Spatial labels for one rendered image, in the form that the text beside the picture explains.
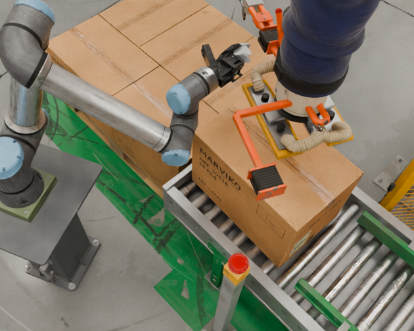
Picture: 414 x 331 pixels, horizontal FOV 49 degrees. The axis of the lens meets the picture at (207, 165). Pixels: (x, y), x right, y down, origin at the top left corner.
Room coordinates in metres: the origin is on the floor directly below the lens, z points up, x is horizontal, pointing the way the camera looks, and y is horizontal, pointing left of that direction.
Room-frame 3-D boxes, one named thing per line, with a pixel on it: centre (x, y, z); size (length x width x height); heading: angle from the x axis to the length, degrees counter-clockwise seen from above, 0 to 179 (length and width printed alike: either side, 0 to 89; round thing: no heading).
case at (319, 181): (1.07, -0.28, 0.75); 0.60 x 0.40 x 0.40; 45
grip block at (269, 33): (1.29, -0.21, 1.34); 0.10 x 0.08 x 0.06; 112
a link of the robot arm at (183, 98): (1.00, 0.08, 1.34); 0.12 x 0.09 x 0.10; 139
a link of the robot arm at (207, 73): (1.06, 0.03, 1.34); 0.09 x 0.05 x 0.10; 49
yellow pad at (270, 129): (1.02, -0.22, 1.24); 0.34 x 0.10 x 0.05; 22
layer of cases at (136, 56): (1.97, 0.25, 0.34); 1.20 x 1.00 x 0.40; 48
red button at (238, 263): (0.54, -0.13, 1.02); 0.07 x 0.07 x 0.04
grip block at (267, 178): (0.68, -0.18, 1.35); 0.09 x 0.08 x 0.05; 112
